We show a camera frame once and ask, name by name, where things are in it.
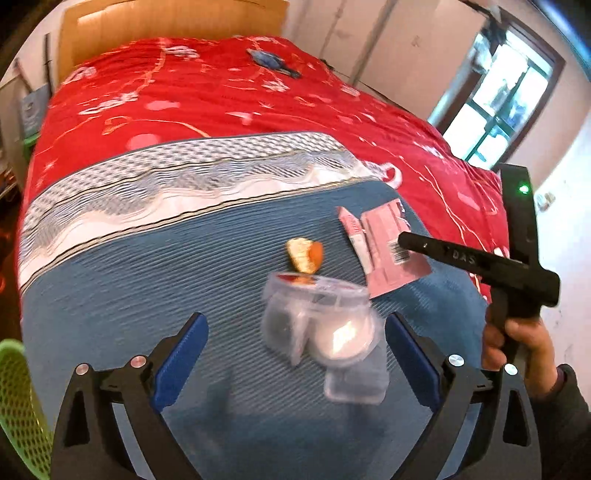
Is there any blue plush toy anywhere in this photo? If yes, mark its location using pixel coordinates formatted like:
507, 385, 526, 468
246, 47, 303, 78

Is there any red pink snack packet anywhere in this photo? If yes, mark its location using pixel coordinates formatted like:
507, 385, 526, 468
337, 199, 433, 300

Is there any wooden bed headboard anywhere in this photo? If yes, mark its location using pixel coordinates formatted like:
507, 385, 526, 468
58, 0, 290, 85

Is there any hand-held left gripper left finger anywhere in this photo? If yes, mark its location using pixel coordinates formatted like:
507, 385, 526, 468
50, 312, 209, 480

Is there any orange food piece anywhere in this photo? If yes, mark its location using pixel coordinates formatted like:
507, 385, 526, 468
285, 237, 325, 274

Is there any blue ribbed blanket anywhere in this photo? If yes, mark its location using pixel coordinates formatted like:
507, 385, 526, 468
18, 131, 490, 480

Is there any window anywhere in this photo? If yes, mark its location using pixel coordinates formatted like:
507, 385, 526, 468
429, 9, 567, 172

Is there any blue paper bag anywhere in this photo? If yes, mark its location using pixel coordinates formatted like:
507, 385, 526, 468
18, 85, 52, 140

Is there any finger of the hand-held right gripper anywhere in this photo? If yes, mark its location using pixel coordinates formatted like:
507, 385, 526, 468
397, 232, 442, 260

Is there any white wardrobe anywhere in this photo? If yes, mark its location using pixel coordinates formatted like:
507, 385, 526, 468
286, 0, 486, 121

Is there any green mesh wastebasket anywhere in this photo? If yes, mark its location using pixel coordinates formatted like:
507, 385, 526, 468
0, 339, 52, 480

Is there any red floral bedspread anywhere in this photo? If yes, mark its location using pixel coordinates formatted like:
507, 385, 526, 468
18, 36, 511, 305

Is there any person's right hand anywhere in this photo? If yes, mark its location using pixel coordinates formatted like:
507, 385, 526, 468
481, 307, 561, 400

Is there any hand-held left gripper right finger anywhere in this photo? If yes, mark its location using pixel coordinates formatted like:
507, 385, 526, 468
385, 312, 542, 480

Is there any clear plastic box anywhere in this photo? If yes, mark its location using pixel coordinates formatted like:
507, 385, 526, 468
262, 295, 311, 366
323, 354, 390, 406

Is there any clear round plastic tub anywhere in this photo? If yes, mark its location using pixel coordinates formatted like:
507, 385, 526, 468
262, 271, 371, 326

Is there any person's right forearm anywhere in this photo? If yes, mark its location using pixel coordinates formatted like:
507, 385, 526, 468
526, 364, 591, 480

